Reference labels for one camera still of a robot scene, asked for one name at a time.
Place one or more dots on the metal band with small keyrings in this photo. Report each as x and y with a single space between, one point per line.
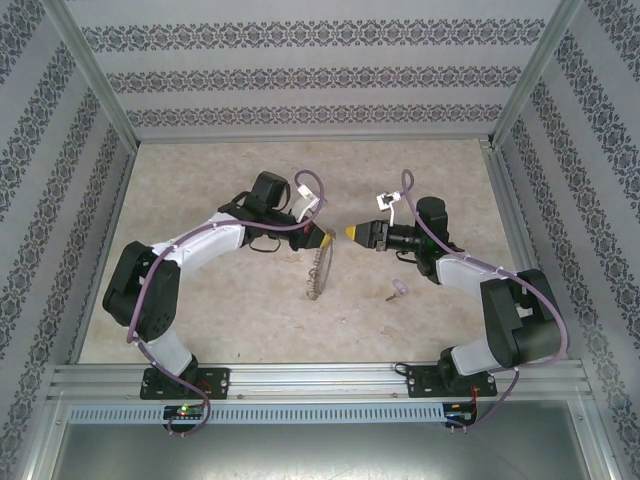
322 260

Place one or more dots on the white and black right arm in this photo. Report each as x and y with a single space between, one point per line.
460 275

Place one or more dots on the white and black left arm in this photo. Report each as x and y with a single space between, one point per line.
210 245

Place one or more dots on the grey metal sheet panel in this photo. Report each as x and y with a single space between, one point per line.
320 455

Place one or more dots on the long aluminium table edge rail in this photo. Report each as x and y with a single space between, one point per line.
315 136

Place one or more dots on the aluminium table side rail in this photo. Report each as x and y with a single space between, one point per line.
104 250
527 245

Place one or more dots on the aluminium mounting rail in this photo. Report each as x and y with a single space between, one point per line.
320 380

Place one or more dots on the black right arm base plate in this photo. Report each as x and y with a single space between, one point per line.
425 382

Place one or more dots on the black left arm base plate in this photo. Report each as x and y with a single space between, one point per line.
220 382

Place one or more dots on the aluminium frame post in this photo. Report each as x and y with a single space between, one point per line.
535 65
95 65

